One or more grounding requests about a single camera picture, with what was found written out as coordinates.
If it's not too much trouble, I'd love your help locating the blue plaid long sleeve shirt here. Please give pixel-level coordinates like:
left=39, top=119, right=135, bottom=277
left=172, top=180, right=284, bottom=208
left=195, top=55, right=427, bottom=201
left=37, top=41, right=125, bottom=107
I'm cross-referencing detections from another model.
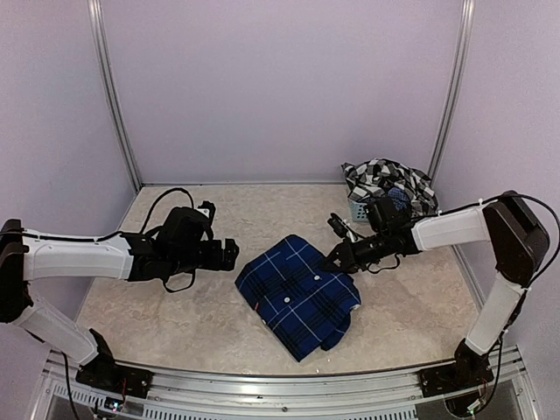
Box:
left=234, top=234, right=361, bottom=362

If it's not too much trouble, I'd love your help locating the right aluminium frame post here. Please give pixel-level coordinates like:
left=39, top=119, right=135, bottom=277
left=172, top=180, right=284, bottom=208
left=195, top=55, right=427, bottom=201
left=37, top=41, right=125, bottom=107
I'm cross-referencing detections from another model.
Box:
left=428, top=0, right=476, bottom=181

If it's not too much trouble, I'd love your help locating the front aluminium rail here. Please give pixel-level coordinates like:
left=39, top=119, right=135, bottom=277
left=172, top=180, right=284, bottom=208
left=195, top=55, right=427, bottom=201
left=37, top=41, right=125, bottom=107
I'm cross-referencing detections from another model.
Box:
left=41, top=345, right=533, bottom=420

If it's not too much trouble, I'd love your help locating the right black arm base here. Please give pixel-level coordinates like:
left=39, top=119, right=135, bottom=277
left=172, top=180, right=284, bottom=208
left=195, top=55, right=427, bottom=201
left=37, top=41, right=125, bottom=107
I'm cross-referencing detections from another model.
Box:
left=418, top=339, right=494, bottom=397

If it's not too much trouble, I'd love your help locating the left aluminium frame post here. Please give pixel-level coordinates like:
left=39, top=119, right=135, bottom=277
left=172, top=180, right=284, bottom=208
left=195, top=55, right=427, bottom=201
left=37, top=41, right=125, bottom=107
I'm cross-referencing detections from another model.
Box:
left=87, top=0, right=144, bottom=193

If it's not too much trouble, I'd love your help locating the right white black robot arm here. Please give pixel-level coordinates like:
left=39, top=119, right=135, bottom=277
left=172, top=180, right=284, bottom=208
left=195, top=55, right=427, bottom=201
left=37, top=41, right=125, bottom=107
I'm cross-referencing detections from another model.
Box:
left=322, top=191, right=559, bottom=356

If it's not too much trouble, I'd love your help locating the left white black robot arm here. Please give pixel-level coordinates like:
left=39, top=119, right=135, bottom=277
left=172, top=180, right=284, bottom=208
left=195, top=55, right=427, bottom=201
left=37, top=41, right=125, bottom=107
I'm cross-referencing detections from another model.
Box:
left=1, top=201, right=239, bottom=389

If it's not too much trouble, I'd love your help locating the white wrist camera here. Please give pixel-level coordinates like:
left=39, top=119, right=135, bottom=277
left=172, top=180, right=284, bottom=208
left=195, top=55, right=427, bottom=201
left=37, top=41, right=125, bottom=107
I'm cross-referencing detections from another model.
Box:
left=196, top=200, right=216, bottom=228
left=327, top=213, right=360, bottom=242

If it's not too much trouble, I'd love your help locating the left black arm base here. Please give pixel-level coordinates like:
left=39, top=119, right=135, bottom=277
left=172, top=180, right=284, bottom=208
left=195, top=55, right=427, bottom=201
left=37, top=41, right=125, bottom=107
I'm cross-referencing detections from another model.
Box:
left=75, top=329, right=153, bottom=399

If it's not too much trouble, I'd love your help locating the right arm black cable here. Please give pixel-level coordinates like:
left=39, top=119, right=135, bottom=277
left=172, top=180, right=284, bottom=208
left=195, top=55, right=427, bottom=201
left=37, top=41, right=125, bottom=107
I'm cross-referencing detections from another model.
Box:
left=511, top=192, right=557, bottom=290

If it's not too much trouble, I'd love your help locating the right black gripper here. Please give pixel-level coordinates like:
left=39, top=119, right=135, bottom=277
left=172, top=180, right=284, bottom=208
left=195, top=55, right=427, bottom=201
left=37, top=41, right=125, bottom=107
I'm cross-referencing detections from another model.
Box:
left=319, top=229, right=390, bottom=273

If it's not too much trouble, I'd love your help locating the small blue check shirt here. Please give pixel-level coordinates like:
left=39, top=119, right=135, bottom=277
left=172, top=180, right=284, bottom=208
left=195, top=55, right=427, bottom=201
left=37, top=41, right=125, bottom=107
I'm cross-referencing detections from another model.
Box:
left=387, top=187, right=410, bottom=211

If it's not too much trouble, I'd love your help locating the aluminium frame post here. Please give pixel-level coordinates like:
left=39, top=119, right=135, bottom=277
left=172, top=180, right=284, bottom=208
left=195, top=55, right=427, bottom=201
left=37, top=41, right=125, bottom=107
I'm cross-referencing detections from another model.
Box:
left=87, top=0, right=144, bottom=193
left=428, top=0, right=476, bottom=181

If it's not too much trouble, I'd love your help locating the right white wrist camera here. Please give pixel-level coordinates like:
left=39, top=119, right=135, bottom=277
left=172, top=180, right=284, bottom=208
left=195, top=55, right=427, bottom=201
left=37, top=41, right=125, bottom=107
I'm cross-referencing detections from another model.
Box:
left=327, top=213, right=360, bottom=242

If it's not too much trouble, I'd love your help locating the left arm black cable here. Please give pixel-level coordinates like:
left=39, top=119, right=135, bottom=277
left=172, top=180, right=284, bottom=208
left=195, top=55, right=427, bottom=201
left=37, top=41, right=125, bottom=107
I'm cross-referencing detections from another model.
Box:
left=139, top=187, right=198, bottom=293

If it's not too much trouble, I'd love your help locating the black white checkered shirt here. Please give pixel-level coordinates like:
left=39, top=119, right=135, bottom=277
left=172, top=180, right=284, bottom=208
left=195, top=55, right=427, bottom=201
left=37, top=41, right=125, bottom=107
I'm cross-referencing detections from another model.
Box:
left=341, top=158, right=438, bottom=215

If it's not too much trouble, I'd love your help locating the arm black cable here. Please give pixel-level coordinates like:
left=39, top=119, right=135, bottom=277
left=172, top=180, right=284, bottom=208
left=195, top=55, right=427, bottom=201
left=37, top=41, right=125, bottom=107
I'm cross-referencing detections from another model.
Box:
left=139, top=187, right=198, bottom=293
left=511, top=192, right=557, bottom=290

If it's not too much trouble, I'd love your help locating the light blue plastic basket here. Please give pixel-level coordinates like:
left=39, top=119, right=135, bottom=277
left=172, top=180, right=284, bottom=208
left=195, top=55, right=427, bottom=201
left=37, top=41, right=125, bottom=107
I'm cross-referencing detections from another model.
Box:
left=348, top=199, right=371, bottom=222

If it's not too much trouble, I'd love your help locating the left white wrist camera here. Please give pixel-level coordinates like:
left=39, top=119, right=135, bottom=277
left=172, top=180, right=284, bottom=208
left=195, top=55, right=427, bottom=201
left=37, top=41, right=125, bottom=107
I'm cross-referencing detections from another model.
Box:
left=196, top=200, right=216, bottom=228

